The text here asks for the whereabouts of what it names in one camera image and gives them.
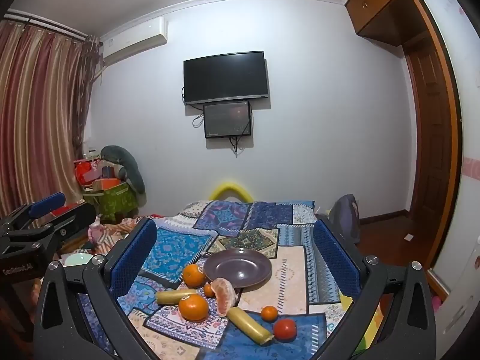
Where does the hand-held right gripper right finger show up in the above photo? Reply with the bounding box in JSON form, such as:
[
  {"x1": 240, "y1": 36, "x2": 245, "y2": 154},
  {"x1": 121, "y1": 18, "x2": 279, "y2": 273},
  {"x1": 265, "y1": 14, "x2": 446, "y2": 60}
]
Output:
[{"x1": 285, "y1": 218, "x2": 438, "y2": 360}]

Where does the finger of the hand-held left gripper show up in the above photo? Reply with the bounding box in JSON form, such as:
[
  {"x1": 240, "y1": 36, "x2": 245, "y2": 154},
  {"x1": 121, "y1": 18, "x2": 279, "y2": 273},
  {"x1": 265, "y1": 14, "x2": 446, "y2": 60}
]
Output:
[
  {"x1": 0, "y1": 202, "x2": 97, "y2": 250},
  {"x1": 0, "y1": 192, "x2": 67, "y2": 233}
]

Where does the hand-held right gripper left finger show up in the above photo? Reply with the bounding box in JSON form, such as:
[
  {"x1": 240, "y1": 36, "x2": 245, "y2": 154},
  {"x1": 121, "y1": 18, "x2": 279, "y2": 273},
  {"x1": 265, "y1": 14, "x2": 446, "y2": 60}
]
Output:
[{"x1": 33, "y1": 217, "x2": 166, "y2": 360}]

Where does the corn cob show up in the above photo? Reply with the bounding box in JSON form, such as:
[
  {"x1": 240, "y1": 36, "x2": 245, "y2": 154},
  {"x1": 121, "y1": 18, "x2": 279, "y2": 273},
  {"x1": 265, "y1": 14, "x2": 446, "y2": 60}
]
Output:
[
  {"x1": 227, "y1": 307, "x2": 273, "y2": 344},
  {"x1": 155, "y1": 289, "x2": 199, "y2": 305}
]

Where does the large plain orange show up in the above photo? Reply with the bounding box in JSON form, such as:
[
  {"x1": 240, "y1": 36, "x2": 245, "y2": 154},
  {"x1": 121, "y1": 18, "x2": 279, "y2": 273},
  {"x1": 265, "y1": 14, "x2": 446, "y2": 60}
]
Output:
[{"x1": 182, "y1": 264, "x2": 207, "y2": 288}]

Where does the large orange with sticker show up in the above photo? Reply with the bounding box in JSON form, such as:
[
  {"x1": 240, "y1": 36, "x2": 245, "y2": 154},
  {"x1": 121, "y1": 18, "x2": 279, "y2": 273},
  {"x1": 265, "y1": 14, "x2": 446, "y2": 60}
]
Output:
[{"x1": 178, "y1": 293, "x2": 209, "y2": 322}]

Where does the red tomato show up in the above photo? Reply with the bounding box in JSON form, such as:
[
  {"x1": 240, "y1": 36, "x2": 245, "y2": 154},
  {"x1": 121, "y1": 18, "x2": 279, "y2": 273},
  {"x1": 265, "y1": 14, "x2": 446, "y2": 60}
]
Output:
[{"x1": 273, "y1": 319, "x2": 298, "y2": 342}]

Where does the garlic bulb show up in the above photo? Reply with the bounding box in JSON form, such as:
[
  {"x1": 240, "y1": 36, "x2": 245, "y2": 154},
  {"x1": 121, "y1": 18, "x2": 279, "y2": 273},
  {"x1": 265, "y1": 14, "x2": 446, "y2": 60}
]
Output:
[{"x1": 211, "y1": 277, "x2": 238, "y2": 316}]

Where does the purple plate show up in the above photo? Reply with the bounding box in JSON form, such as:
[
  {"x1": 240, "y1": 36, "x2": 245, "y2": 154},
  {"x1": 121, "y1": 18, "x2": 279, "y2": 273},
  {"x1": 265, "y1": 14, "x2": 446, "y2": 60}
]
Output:
[{"x1": 203, "y1": 248, "x2": 272, "y2": 289}]

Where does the red flat box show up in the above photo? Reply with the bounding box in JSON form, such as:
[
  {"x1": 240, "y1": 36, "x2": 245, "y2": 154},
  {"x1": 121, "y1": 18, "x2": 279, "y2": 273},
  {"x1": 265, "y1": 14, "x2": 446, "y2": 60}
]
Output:
[{"x1": 52, "y1": 202, "x2": 85, "y2": 216}]

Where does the pink toy figure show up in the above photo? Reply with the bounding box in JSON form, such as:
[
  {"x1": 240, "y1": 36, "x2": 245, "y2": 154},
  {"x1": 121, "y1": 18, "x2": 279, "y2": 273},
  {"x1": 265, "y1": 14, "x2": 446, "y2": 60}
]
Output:
[{"x1": 89, "y1": 222, "x2": 107, "y2": 242}]

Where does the orange striped bedding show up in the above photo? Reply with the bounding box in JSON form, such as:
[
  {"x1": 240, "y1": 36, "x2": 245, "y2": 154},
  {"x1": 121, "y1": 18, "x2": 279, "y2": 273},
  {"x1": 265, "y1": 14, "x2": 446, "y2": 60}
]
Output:
[{"x1": 94, "y1": 217, "x2": 143, "y2": 256}]

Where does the pile of red boxes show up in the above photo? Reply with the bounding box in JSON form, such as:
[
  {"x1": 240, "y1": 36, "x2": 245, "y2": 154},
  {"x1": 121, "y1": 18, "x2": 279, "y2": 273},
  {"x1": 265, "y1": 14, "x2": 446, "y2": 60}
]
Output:
[{"x1": 74, "y1": 158, "x2": 124, "y2": 192}]

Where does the grey backpack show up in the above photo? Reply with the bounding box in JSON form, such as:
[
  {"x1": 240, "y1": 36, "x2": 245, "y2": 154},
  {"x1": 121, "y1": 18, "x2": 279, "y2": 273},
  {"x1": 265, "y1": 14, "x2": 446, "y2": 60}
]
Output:
[{"x1": 328, "y1": 194, "x2": 361, "y2": 241}]

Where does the pale green round bowl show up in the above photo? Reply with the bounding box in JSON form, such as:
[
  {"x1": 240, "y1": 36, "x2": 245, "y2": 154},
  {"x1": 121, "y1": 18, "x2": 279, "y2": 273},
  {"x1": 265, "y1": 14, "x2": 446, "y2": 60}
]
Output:
[{"x1": 63, "y1": 254, "x2": 94, "y2": 268}]

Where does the patchwork patterned blanket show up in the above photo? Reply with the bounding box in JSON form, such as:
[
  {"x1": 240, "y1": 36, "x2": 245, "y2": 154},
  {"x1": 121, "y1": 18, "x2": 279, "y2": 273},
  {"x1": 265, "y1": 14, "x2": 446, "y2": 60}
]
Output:
[{"x1": 62, "y1": 199, "x2": 376, "y2": 360}]

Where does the striped red-beige curtain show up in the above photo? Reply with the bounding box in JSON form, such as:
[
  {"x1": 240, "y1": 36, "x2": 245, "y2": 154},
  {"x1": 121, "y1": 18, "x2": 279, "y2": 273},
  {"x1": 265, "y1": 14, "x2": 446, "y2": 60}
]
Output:
[{"x1": 0, "y1": 19, "x2": 103, "y2": 218}]

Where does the brown wooden door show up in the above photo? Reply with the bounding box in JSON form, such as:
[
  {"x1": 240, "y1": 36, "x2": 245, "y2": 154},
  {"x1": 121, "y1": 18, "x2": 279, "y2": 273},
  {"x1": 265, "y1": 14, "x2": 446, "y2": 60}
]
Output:
[{"x1": 403, "y1": 32, "x2": 457, "y2": 219}]

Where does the small black monitor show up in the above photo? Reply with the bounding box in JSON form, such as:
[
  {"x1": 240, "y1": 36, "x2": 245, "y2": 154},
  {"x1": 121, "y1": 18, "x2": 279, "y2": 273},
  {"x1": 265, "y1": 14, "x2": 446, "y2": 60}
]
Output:
[{"x1": 203, "y1": 101, "x2": 252, "y2": 139}]

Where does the pink heart sticker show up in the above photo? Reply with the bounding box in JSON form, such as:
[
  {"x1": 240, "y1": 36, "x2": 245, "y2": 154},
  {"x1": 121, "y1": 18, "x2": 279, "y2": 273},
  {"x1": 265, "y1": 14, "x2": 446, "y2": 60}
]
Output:
[{"x1": 463, "y1": 155, "x2": 480, "y2": 179}]

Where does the white air conditioner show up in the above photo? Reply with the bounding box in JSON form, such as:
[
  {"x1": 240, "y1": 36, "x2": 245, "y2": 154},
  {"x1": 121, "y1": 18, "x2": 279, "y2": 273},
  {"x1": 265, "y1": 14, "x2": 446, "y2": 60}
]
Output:
[{"x1": 100, "y1": 17, "x2": 168, "y2": 66}]

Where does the white sliding wardrobe door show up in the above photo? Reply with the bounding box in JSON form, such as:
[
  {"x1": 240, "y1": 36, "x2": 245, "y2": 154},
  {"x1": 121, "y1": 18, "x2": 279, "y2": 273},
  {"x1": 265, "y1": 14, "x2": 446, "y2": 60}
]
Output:
[{"x1": 418, "y1": 0, "x2": 480, "y2": 346}]

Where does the wooden overhead cabinet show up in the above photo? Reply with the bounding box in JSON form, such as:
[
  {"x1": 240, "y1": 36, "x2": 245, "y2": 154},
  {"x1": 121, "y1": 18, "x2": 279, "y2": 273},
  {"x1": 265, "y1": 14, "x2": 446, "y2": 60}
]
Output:
[{"x1": 345, "y1": 0, "x2": 426, "y2": 47}]

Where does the black wall television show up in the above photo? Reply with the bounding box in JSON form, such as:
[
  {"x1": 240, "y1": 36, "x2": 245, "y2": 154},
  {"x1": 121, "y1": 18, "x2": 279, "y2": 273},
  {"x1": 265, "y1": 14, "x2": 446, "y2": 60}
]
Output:
[{"x1": 183, "y1": 50, "x2": 270, "y2": 106}]

